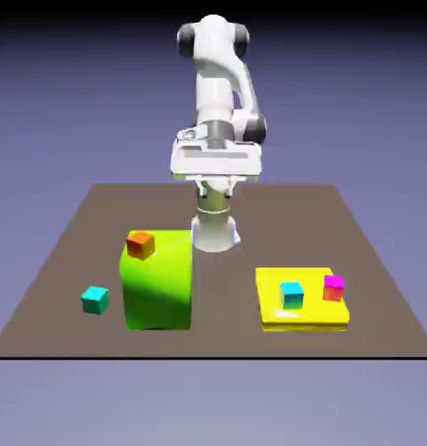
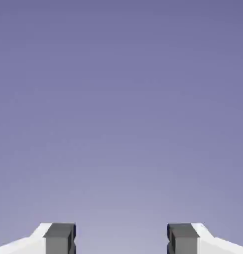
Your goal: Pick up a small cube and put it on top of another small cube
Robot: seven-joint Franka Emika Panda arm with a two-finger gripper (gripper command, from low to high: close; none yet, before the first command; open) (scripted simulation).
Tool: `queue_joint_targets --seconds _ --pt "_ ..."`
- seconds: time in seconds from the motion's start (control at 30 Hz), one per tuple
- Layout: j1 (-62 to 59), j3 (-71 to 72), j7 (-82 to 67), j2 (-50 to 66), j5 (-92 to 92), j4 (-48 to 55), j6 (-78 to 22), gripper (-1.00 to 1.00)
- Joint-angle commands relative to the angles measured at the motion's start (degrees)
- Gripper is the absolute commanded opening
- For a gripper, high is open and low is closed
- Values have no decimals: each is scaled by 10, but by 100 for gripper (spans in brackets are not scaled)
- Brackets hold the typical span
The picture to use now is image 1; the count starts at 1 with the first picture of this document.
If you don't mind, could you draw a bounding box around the small teal cube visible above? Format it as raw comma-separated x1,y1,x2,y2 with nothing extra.
80,285,111,316

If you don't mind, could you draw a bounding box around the large yellow box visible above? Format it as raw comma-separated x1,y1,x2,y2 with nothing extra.
254,267,351,333

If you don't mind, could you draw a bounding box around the small magenta cube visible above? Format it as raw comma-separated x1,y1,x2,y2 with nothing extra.
322,274,346,303

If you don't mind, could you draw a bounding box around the small orange cube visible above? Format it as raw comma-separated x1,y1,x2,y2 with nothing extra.
125,230,156,261

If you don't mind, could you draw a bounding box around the small cyan cube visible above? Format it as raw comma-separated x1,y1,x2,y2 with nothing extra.
279,280,305,310

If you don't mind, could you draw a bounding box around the large green box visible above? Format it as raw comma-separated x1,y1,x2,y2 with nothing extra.
119,228,193,331

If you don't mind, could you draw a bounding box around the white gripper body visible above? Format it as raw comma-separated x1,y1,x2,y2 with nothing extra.
169,138,264,183

